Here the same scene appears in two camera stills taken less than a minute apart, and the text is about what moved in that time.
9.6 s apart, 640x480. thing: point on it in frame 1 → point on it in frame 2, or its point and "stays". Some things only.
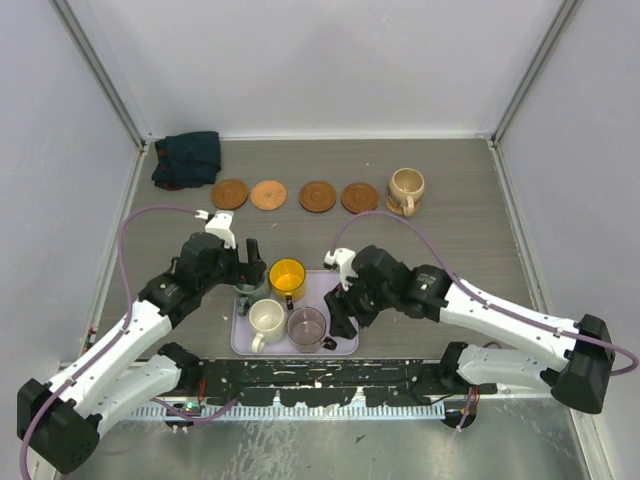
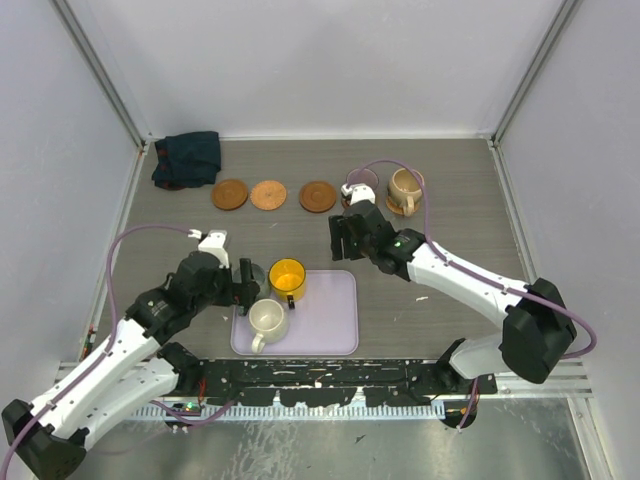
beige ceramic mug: (406, 186) stays
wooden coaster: (397, 209) stays
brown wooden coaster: (229, 194) stays
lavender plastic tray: (318, 285) stays
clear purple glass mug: (306, 330) → (365, 176)
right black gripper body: (363, 301) → (352, 248)
